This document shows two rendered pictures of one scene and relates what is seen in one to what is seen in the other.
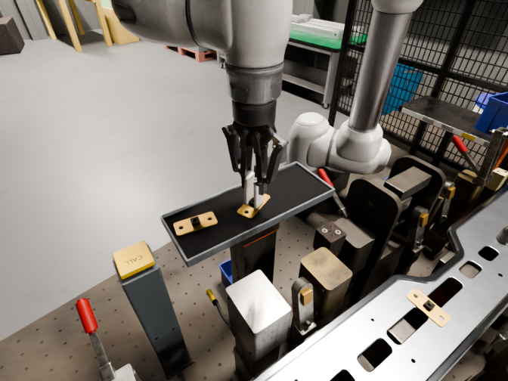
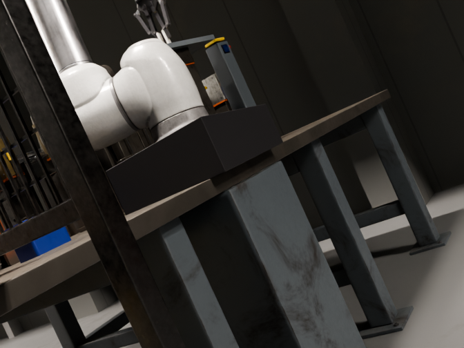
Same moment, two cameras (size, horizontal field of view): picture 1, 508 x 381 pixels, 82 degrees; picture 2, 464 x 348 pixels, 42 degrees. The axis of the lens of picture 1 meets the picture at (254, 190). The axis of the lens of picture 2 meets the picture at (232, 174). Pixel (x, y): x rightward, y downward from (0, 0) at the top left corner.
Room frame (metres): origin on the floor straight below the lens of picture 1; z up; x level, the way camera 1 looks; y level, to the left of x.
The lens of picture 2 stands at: (2.63, -0.59, 0.74)
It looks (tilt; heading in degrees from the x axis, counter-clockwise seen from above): 2 degrees down; 164
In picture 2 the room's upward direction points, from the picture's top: 25 degrees counter-clockwise
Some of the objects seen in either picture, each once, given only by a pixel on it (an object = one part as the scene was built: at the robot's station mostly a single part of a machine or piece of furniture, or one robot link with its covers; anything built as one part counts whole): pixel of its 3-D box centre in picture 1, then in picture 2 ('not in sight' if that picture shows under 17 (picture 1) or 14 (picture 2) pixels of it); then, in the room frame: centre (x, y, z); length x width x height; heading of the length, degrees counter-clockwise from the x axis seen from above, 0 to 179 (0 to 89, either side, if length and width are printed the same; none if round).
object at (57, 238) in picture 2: not in sight; (38, 235); (1.04, -0.66, 0.75); 0.11 x 0.10 x 0.09; 123
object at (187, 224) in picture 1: (195, 221); not in sight; (0.42, 0.12, 1.17); 0.08 x 0.04 x 0.01; 115
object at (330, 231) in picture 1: (318, 281); not in sight; (0.45, -0.17, 0.90); 0.05 x 0.05 x 0.40; 33
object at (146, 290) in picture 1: (159, 320); (239, 96); (0.34, 0.22, 0.92); 0.08 x 0.08 x 0.44; 33
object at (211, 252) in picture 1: (252, 205); (170, 51); (0.48, 0.00, 1.16); 0.37 x 0.14 x 0.02; 123
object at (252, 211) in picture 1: (254, 202); not in sight; (0.48, 0.00, 1.17); 0.08 x 0.04 x 0.01; 148
